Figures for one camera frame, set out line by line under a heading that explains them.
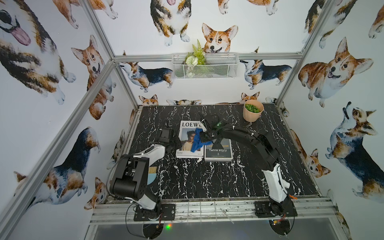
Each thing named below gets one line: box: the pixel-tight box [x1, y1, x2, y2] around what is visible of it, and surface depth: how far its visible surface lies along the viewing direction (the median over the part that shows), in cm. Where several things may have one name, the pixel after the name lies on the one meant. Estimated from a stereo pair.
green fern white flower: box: [185, 39, 206, 78], surface depth 84 cm
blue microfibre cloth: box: [191, 127, 213, 153], surface depth 94 cm
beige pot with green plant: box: [243, 99, 264, 122], surface depth 108 cm
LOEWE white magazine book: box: [175, 120, 204, 158], surface depth 98 cm
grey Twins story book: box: [204, 138, 234, 162], surface depth 92 cm
